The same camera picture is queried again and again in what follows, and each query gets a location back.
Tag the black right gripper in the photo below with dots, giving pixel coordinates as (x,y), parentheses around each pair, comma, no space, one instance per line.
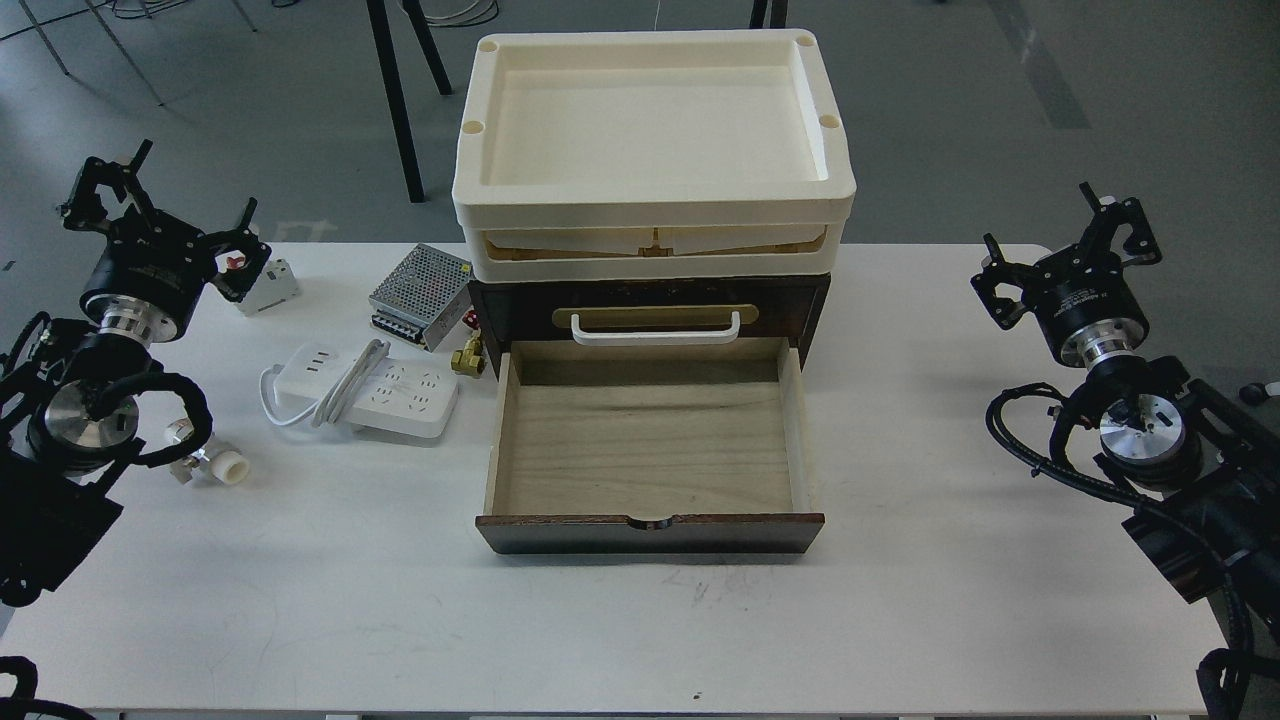
(1085,300)

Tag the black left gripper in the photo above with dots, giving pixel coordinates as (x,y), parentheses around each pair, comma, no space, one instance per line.
(150,275)

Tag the white power strip with cable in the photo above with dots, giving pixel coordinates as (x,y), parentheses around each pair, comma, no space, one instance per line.
(321,385)

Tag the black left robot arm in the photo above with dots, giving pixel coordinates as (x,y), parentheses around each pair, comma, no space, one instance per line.
(82,398)

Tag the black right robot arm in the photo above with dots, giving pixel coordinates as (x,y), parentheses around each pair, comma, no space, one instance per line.
(1199,475)

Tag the dark wooden cabinet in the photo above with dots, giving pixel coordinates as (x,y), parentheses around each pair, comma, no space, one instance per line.
(769,306)

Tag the white plastic pipe fitting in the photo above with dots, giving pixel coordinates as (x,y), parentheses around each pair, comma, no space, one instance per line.
(215,462)

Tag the grey chair legs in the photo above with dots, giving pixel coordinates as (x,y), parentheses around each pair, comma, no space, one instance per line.
(84,42)

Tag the silver mesh power supply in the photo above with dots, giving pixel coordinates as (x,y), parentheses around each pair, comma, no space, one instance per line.
(423,298)

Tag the brass valve fitting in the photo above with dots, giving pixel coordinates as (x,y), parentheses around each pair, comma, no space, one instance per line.
(470,359)

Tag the cream plastic stacked tray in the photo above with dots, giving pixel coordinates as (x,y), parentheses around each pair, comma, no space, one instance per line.
(651,155)

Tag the open wooden drawer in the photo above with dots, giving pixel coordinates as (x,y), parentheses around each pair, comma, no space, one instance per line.
(659,449)

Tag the white circuit breaker red switch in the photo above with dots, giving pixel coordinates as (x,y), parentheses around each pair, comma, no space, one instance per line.
(276,284)

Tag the white drawer handle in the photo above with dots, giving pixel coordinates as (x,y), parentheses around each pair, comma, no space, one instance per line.
(657,338)

